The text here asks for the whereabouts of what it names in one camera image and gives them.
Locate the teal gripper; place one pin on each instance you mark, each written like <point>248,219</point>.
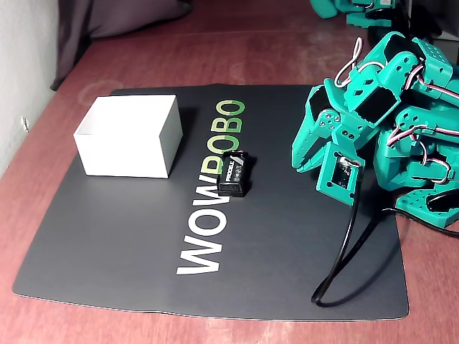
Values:
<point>311,137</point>

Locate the small black battery pack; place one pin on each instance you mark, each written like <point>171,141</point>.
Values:
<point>233,175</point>

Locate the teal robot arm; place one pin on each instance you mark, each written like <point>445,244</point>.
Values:
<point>430,61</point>

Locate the second teal robot arm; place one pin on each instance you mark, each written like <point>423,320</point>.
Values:
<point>322,9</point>

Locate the white open cardboard box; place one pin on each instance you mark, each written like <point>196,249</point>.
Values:
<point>125,150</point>

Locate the black mat with WOWROBO print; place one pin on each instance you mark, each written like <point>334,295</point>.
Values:
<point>107,233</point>

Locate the grey cloth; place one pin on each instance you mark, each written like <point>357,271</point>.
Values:
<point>107,18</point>

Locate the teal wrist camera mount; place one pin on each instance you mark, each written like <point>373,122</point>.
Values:
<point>327,172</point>

